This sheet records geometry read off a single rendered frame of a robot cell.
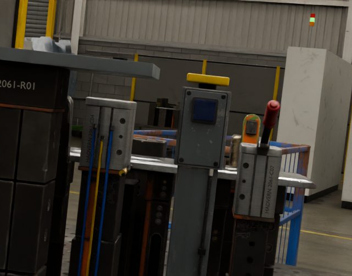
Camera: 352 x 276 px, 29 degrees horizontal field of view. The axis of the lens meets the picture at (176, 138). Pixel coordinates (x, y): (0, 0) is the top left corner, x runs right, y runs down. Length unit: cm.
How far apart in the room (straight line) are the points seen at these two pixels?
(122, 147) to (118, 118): 5
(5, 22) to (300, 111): 505
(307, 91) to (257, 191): 793
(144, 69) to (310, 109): 812
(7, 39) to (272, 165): 395
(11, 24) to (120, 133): 389
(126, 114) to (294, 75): 801
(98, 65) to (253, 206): 37
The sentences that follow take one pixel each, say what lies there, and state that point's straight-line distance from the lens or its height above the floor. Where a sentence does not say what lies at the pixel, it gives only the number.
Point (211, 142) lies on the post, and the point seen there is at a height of 107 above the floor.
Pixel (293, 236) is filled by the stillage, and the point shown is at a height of 41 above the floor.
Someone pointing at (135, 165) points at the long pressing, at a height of 99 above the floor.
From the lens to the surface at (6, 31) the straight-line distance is 494.
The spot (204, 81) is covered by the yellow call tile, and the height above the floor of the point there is 115.
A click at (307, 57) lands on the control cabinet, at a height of 188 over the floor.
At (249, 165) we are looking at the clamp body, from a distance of 113.
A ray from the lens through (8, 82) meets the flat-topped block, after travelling 100.
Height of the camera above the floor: 112
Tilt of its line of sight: 3 degrees down
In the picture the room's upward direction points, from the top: 6 degrees clockwise
